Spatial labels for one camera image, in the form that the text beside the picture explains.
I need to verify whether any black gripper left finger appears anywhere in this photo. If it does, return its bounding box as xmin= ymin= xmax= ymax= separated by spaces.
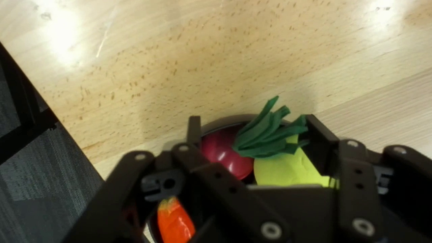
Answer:
xmin=186 ymin=115 xmax=200 ymax=145

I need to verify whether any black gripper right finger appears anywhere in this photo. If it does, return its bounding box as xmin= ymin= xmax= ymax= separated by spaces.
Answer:
xmin=304 ymin=114 xmax=338 ymax=175

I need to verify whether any yellow green plastic lemon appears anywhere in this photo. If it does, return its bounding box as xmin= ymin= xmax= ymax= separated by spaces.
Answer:
xmin=253 ymin=148 xmax=329 ymax=187

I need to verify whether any red radish with green leaves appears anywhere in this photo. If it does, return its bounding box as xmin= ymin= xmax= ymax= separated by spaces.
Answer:
xmin=199 ymin=95 xmax=307 ymax=179

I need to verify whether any black bowl far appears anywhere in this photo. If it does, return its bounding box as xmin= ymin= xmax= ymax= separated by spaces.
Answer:
xmin=200 ymin=113 xmax=253 ymax=134

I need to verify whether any orange red plastic pepper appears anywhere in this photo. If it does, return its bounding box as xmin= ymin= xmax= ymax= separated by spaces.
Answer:
xmin=156 ymin=196 xmax=195 ymax=243

